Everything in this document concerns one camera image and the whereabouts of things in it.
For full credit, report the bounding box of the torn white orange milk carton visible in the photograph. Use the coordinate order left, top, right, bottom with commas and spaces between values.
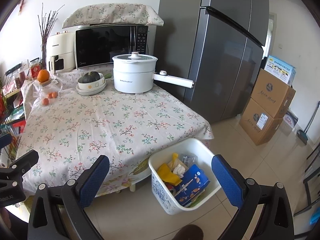
174, 164, 210, 206

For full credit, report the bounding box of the white tissue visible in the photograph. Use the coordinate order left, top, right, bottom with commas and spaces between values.
173, 164, 185, 178

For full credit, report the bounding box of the yellow foil wrapper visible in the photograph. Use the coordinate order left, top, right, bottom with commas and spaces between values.
157, 153, 182, 186

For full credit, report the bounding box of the plastic bottle white cap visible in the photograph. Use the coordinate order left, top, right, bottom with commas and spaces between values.
179, 154, 197, 167

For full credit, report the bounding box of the red drink can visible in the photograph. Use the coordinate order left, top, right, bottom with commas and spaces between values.
165, 183, 177, 196

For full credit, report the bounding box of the white plastic trash bin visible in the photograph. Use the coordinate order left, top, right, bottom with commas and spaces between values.
149, 138, 221, 215

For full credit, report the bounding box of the lower cardboard box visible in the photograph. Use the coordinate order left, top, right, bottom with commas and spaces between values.
239, 99, 283, 146

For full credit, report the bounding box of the cardboard box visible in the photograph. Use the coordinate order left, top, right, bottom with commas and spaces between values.
239, 99, 283, 146
251, 69, 296, 118

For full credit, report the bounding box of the large orange fruit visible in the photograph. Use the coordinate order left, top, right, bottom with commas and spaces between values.
37, 69, 50, 83

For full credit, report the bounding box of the white ceramic bowl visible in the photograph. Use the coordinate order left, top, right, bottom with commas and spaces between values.
76, 72, 112, 96

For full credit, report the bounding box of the floral tablecloth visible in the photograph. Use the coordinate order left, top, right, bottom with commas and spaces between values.
17, 70, 213, 196

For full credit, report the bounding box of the green pumpkin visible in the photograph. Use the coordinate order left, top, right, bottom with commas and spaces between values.
81, 72, 100, 83

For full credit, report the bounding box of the upper cardboard box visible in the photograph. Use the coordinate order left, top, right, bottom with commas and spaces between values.
251, 69, 296, 118

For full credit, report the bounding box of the cream air fryer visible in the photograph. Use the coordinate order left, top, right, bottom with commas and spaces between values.
47, 31, 75, 74

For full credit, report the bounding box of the black microwave oven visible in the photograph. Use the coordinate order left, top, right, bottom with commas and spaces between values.
74, 24, 149, 68

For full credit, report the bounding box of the blue white appliance box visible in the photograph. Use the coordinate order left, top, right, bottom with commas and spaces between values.
264, 55, 296, 86

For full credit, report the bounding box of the white electric cooking pot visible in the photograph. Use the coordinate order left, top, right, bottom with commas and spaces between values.
112, 52, 194, 94

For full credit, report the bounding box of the dried twig bundle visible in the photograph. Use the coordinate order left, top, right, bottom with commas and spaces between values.
37, 4, 63, 69

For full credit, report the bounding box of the grey refrigerator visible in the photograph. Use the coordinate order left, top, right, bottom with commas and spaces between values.
153, 0, 269, 123

